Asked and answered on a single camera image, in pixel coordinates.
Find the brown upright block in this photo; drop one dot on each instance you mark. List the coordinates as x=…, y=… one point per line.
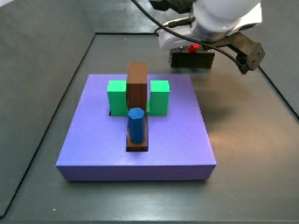
x=137, y=100

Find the purple rectangular board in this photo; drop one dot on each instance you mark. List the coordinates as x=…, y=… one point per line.
x=94, y=153

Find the green block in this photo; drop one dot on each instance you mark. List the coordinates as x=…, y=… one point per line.
x=159, y=98
x=117, y=95

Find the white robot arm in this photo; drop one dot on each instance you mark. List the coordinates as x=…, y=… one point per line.
x=213, y=19

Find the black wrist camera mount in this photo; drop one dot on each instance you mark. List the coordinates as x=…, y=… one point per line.
x=250, y=51

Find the right green block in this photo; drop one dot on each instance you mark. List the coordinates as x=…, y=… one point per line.
x=159, y=98

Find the left green block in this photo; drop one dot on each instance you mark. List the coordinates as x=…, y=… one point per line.
x=117, y=95

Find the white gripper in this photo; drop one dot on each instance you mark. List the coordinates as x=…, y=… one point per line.
x=173, y=38

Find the blue hexagonal peg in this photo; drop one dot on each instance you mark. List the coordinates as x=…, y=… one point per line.
x=137, y=125

